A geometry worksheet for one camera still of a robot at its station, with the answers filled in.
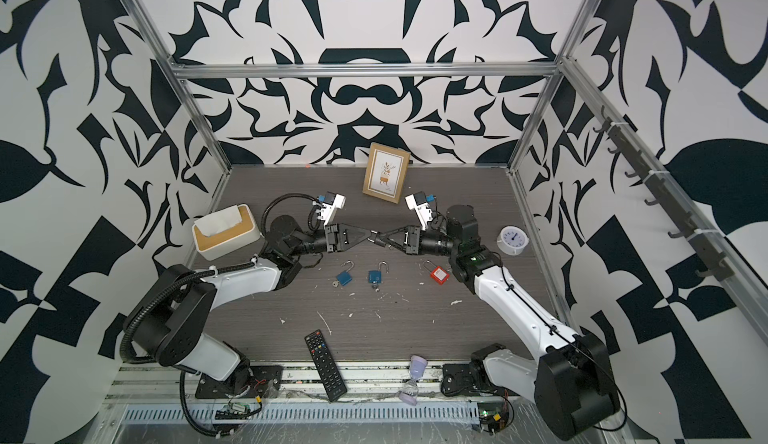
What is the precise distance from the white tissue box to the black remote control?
14.9 inches

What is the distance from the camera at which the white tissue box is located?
94 cm

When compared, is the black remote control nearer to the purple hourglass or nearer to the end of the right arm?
the purple hourglass

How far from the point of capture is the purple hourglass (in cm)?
72

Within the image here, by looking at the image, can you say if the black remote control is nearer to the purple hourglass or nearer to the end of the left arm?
the purple hourglass

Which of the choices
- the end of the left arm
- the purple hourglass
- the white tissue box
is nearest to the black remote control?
the purple hourglass

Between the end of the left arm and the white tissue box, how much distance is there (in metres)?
0.36

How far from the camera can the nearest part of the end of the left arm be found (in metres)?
0.70

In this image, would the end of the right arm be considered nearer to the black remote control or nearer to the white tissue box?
the black remote control

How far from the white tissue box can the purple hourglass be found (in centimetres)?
62

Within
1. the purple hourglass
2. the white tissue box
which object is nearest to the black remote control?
the purple hourglass
